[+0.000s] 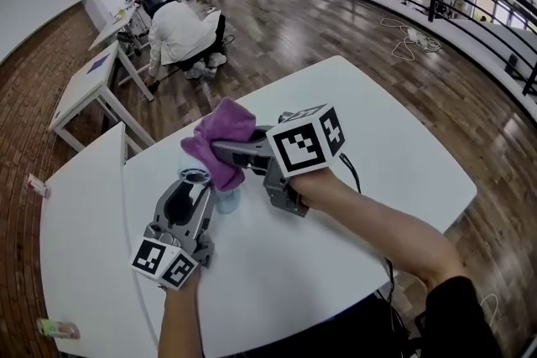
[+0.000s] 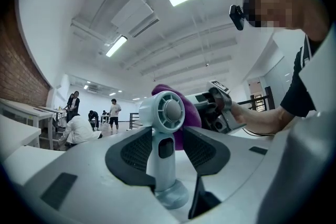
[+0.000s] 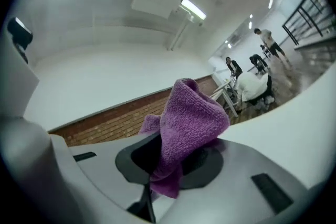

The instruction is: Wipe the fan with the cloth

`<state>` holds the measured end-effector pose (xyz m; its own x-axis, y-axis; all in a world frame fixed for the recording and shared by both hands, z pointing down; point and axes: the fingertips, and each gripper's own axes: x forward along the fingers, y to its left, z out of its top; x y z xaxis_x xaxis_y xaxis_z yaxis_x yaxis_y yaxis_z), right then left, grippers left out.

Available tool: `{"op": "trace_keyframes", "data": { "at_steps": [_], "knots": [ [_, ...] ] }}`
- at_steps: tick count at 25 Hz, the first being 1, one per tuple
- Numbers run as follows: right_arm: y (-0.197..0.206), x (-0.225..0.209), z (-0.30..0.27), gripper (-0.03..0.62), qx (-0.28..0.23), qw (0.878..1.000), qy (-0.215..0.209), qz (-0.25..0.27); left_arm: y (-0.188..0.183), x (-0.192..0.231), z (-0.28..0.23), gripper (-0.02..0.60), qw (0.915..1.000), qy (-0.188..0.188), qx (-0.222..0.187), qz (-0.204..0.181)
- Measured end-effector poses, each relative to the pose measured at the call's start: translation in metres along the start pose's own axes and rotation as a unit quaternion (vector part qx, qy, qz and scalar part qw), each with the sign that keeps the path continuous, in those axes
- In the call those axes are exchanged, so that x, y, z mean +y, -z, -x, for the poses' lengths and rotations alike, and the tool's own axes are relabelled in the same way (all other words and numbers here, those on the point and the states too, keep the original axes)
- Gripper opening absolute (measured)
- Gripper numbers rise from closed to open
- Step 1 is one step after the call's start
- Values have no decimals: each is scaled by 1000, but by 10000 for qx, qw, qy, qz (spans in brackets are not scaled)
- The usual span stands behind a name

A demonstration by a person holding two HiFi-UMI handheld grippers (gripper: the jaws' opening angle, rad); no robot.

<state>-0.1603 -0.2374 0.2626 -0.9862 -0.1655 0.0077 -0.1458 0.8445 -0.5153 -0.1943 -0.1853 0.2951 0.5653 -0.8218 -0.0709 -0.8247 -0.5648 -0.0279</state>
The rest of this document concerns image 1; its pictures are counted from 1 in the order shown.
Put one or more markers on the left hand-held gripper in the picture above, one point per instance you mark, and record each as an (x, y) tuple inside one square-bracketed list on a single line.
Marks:
[(163, 264)]

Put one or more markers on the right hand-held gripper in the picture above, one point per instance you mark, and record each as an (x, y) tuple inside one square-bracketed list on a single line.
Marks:
[(302, 142)]

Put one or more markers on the purple cloth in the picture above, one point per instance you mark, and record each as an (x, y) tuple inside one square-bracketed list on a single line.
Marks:
[(222, 130)]

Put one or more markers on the person's left forearm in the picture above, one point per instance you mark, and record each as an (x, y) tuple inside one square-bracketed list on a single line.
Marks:
[(180, 318)]

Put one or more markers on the person's right forearm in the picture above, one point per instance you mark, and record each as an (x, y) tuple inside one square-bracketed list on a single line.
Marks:
[(377, 222)]

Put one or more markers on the white table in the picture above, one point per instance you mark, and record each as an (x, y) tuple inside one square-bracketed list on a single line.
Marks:
[(84, 243), (113, 27), (90, 90)]

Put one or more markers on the purple paper sheet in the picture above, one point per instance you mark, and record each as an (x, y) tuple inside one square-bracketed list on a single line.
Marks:
[(97, 65)]

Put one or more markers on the person's black clothing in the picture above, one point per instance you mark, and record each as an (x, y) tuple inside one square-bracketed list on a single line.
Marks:
[(461, 327)]

